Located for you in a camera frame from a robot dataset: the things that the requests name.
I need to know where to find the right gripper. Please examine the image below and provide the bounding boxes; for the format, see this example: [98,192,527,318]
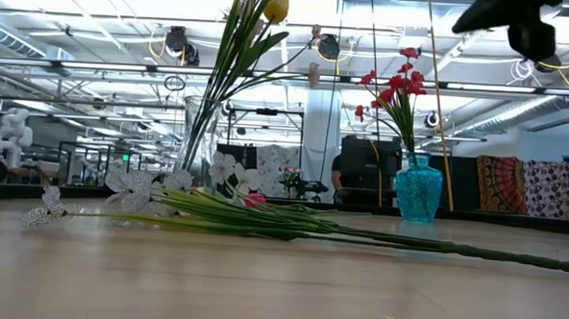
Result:
[451,0,565,62]

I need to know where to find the yellow artificial tulip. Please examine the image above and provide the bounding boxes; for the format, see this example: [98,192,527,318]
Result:
[191,0,292,180]

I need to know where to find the red artificial tulip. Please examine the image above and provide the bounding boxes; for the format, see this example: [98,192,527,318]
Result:
[242,191,375,217]

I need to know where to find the blue glass vase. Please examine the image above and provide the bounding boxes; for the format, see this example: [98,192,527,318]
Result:
[392,150,445,225]

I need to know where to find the clear glass vase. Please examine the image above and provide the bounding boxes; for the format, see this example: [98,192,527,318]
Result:
[173,94,225,196]

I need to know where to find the red artificial flower bunch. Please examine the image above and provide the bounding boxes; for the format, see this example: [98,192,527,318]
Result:
[353,44,431,156]

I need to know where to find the orange mandala cloth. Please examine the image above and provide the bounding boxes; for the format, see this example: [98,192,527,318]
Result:
[474,155,531,215]

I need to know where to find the white purple patterned cloth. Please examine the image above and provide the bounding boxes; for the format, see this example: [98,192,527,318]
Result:
[521,159,569,221]

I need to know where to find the black monitor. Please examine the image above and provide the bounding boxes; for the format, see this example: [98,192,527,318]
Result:
[337,135,405,208]

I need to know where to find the white building column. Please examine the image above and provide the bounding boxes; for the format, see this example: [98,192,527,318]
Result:
[300,87,345,202]

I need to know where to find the person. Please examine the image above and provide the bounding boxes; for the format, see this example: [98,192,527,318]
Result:
[330,154,344,192]

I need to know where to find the pink background bouquet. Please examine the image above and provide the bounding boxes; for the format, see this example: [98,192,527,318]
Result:
[277,165,303,190]

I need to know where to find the white floral cloth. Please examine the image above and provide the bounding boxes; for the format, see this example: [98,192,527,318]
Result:
[254,143,306,199]

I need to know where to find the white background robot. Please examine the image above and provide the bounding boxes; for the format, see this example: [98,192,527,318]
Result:
[0,107,36,170]

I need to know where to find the black ceiling cable reel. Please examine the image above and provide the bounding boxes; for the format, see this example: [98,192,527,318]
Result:
[532,52,563,76]
[316,33,342,61]
[162,24,203,68]

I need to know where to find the black hanging cable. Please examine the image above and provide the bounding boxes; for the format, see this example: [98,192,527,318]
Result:
[361,0,389,208]

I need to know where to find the black aluminium table frame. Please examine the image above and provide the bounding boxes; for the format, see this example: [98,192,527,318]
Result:
[0,181,569,236]

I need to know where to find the black background workstation frame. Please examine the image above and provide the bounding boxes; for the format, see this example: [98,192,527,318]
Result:
[223,106,306,200]

